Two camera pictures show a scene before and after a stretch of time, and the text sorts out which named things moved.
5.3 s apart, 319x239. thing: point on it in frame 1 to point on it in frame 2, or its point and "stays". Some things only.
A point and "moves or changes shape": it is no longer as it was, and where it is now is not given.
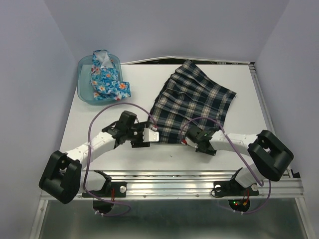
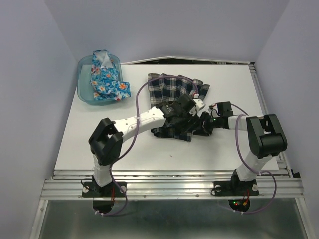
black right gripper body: x=207 y=151 to x=209 y=124
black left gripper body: x=135 y=134 to x=186 y=121
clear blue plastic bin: x=85 y=94 stays
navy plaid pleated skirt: x=190 y=97 moves or changes shape
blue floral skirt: x=104 y=77 stays
